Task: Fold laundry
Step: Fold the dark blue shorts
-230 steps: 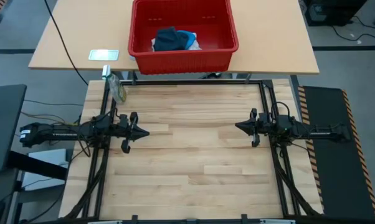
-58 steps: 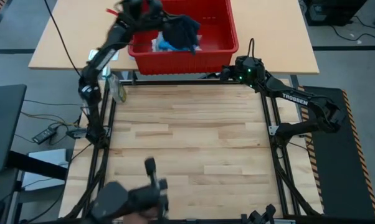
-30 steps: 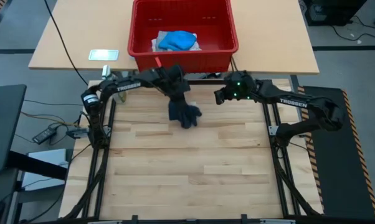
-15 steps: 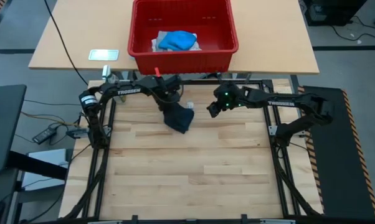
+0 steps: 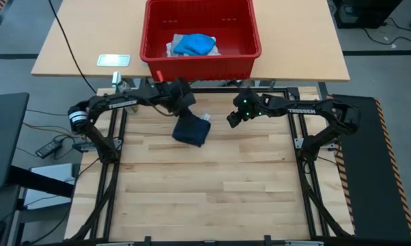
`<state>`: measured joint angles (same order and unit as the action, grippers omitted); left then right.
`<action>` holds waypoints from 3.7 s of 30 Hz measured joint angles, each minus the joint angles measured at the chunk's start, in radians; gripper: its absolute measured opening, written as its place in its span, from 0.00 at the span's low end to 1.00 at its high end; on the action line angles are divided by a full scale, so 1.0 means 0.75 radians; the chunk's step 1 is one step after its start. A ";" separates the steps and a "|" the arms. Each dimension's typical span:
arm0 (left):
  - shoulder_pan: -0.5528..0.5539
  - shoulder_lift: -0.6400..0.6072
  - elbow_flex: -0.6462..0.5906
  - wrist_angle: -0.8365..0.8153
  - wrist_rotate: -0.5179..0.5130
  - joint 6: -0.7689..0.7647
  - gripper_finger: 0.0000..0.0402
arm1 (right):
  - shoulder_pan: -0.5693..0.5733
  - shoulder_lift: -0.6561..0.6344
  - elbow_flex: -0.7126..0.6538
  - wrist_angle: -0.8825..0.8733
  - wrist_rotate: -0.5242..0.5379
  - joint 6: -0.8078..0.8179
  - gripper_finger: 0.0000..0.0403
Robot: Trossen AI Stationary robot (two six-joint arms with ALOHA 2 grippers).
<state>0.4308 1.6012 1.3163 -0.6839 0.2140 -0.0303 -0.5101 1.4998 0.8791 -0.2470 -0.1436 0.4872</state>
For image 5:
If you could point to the white flat box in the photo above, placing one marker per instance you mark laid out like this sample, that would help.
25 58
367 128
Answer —
48 174

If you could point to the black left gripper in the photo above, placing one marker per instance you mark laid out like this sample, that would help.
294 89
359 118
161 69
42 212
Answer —
178 95

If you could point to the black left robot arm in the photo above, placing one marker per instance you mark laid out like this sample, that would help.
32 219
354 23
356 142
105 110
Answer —
123 102

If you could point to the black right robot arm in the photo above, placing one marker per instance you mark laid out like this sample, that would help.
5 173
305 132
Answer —
301 110

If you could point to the white grey-edged cloth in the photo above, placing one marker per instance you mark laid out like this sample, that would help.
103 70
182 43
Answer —
169 49

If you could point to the bright blue cloth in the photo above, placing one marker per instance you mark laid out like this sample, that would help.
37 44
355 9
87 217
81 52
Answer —
193 44

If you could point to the red plastic laundry basket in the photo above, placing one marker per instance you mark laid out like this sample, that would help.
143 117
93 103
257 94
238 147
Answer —
233 34

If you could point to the black side table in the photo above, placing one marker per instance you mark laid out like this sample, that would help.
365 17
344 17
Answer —
4 136

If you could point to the black aluminium rig frame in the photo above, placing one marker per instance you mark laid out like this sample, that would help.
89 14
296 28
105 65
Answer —
270 90

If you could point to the black computer equipment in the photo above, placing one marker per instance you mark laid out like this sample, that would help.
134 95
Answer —
362 13

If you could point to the silver flat phone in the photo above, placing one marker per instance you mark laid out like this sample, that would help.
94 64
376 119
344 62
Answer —
113 60

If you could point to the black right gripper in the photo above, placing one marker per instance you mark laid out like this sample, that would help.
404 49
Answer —
248 102

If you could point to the black power adapter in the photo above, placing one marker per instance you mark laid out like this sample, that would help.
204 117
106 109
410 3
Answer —
48 147

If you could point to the clear spray bottle green nozzle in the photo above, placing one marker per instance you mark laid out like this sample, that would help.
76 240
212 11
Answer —
116 78

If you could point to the black mat hazard-striped edge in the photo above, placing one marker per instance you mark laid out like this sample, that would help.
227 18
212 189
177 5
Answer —
369 171

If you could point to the navy blue cloth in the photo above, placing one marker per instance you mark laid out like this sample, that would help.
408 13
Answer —
192 131

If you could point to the large light wooden desk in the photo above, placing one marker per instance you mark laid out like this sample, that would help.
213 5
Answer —
294 41

